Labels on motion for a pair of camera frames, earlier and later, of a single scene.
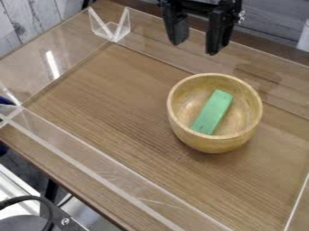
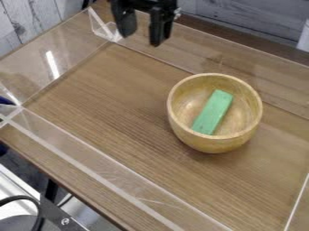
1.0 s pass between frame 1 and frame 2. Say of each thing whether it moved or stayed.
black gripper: moved
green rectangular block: stayed
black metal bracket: stayed
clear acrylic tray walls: stayed
